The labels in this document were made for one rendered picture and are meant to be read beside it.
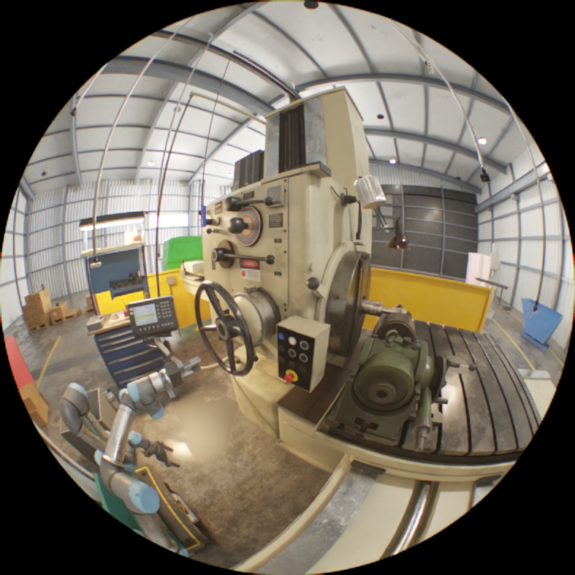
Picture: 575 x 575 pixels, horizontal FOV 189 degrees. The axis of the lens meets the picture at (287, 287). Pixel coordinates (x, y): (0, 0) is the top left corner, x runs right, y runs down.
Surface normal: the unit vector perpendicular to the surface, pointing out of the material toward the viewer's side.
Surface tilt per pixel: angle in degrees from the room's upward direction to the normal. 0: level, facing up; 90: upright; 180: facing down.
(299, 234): 90
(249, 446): 0
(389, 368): 90
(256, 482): 0
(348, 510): 0
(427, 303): 90
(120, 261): 90
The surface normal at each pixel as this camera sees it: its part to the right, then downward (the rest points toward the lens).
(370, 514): 0.00, -0.97
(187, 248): 0.79, 0.06
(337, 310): -0.58, -0.02
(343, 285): -0.51, -0.34
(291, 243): -0.60, 0.20
